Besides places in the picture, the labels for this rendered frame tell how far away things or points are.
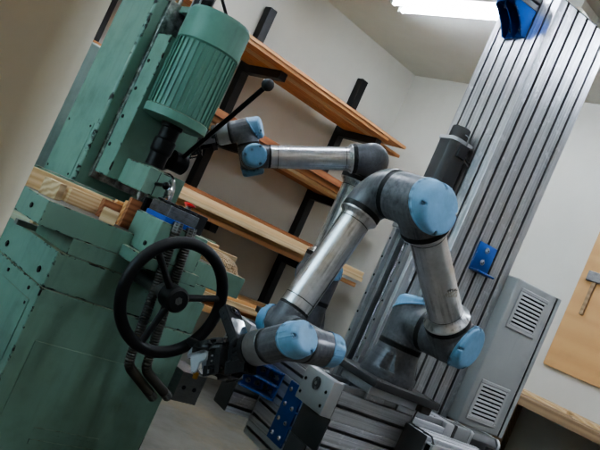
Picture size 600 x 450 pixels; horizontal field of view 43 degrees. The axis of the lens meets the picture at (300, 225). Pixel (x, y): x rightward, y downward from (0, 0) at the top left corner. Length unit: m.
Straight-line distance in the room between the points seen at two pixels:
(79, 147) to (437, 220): 1.04
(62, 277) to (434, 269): 0.85
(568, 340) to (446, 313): 2.97
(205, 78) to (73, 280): 0.61
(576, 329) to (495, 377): 2.40
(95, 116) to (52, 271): 0.55
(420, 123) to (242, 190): 1.54
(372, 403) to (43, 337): 0.81
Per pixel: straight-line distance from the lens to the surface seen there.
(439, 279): 1.80
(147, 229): 1.85
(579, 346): 4.77
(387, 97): 5.97
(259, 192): 5.28
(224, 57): 2.03
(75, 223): 1.83
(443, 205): 1.69
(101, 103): 2.22
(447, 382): 2.38
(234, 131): 2.55
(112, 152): 2.14
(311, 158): 2.43
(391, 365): 2.01
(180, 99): 2.00
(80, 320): 1.91
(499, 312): 2.40
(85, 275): 1.87
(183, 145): 2.30
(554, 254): 5.00
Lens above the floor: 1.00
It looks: 3 degrees up
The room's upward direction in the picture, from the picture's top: 24 degrees clockwise
